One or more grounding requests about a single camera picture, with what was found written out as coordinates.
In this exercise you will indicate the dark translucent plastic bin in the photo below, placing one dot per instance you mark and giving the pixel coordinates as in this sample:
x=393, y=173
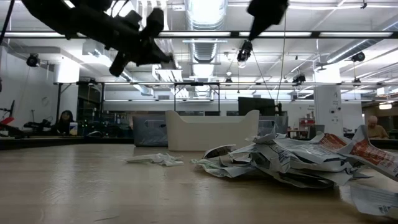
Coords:
x=273, y=124
x=149, y=130

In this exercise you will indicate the black background monitor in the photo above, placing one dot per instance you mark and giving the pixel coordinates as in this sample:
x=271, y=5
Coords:
x=255, y=105

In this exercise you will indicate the red background object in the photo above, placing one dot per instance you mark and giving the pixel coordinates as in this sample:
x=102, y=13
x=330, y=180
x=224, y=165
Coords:
x=7, y=120

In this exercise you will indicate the white packet small logo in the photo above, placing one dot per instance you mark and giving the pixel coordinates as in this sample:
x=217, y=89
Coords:
x=373, y=200

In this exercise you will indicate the white square column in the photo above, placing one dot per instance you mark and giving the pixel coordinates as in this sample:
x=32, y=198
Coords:
x=326, y=105

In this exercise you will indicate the black background robot arm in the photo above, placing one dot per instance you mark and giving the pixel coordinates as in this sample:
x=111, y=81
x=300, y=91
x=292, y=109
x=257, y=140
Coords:
x=37, y=126

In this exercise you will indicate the red white shelf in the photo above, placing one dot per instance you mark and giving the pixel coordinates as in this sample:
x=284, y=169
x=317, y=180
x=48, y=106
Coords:
x=306, y=124

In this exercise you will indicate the round ceiling air duct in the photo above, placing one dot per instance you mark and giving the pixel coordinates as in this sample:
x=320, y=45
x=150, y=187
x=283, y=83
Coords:
x=206, y=14

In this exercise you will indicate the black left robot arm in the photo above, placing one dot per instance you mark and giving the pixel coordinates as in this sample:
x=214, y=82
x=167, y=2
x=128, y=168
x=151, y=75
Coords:
x=62, y=15

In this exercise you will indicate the LED light bar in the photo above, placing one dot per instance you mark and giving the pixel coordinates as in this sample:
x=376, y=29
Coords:
x=31, y=34
x=354, y=34
x=194, y=34
x=286, y=34

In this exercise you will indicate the tall black rig frame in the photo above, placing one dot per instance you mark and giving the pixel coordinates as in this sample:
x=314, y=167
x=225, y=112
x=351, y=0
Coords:
x=58, y=99

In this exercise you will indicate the person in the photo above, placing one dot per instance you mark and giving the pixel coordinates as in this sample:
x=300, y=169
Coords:
x=376, y=130
x=64, y=123

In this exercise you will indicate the white background bottle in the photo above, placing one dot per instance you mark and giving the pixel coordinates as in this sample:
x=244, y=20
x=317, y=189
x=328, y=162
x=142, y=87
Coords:
x=73, y=128

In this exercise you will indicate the black rectangular rig frame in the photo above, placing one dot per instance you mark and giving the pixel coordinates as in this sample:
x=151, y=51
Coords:
x=196, y=84

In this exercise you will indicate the black background machine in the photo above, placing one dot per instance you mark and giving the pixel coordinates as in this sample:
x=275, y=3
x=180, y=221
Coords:
x=93, y=130

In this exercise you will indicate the white plastic bin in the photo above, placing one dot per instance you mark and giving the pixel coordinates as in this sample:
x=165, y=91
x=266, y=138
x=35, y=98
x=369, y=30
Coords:
x=211, y=133

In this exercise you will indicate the glowing wall lamp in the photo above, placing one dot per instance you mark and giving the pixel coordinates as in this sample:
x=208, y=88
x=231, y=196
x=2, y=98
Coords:
x=385, y=106

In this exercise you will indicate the narrow green-print packet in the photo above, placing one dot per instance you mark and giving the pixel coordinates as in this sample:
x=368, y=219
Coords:
x=155, y=158

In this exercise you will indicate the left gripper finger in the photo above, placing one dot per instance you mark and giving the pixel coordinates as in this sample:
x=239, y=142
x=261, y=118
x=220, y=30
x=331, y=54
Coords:
x=158, y=54
x=155, y=62

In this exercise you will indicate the black aluminium table frame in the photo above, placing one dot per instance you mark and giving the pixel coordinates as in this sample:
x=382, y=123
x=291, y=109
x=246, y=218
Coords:
x=46, y=142

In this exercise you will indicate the white packet orange corner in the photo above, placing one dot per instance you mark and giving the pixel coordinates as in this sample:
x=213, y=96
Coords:
x=332, y=141

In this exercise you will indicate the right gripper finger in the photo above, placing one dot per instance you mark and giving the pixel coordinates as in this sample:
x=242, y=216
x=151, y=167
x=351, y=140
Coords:
x=259, y=28

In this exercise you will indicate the black ceiling spotlight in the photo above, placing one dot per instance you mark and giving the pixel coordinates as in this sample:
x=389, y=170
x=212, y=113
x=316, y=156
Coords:
x=245, y=51
x=358, y=57
x=33, y=60
x=299, y=79

